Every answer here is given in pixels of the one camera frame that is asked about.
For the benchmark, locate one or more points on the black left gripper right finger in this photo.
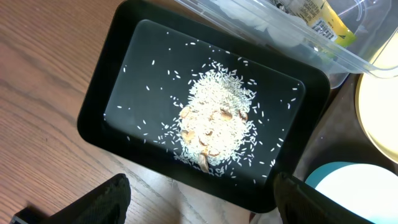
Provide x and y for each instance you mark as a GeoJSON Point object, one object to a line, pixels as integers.
{"type": "Point", "coordinates": [297, 202]}

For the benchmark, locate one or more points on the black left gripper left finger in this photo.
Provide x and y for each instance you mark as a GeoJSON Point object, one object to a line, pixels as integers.
{"type": "Point", "coordinates": [108, 203]}

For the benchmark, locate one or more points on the light blue bowl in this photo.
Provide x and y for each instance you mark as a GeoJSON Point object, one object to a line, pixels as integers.
{"type": "Point", "coordinates": [367, 190]}

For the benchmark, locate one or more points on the pile of rice leftovers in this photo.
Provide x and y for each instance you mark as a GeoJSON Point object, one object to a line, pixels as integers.
{"type": "Point", "coordinates": [202, 106]}

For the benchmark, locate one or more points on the yellow round plate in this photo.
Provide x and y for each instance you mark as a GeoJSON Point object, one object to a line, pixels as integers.
{"type": "Point", "coordinates": [376, 109]}

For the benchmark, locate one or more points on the green yellow snack wrapper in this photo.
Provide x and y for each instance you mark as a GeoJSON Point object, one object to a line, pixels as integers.
{"type": "Point", "coordinates": [320, 17]}

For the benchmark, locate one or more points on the white tissue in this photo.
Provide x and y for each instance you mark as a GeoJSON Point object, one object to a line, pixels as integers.
{"type": "Point", "coordinates": [255, 15]}

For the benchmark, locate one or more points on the black plastic waste tray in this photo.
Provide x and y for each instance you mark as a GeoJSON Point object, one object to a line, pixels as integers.
{"type": "Point", "coordinates": [257, 198]}

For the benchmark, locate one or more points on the clear plastic waste bin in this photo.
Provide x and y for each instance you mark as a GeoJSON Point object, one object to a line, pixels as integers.
{"type": "Point", "coordinates": [373, 22]}

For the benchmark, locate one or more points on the dark brown serving tray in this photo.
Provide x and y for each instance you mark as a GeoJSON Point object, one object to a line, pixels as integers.
{"type": "Point", "coordinates": [340, 138]}

